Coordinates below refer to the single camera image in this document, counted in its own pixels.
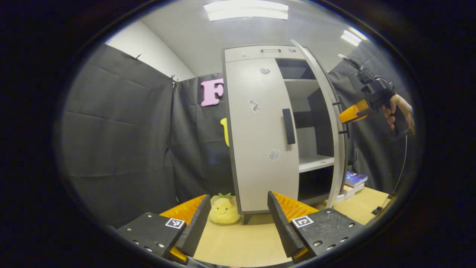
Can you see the small ceiling light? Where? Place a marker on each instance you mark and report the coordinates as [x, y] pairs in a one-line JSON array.
[[353, 36]]

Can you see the grey double-door shoe cabinet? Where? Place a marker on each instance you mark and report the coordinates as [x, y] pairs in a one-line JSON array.
[[316, 162]]

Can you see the large ceiling light panel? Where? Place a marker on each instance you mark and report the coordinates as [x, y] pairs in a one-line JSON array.
[[245, 9]]

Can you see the grey shoe cabinet door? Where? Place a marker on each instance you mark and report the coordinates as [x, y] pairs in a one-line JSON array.
[[256, 149], [336, 149]]

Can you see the blue book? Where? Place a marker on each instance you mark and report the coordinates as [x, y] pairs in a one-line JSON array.
[[355, 178]]

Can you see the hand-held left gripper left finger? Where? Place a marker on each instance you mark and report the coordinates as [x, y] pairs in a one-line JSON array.
[[197, 227]]

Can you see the yellow pineapple plush toy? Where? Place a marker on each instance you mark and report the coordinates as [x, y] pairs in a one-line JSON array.
[[223, 212]]

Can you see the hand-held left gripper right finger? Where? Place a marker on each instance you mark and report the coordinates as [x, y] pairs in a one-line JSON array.
[[284, 230]]

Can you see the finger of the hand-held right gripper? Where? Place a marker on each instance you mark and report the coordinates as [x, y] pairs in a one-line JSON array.
[[353, 111]]

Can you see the grey cabinet drawer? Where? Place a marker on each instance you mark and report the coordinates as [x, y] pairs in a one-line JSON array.
[[253, 54]]

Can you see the black backdrop cloth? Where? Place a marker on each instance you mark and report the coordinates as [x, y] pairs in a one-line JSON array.
[[119, 130]]

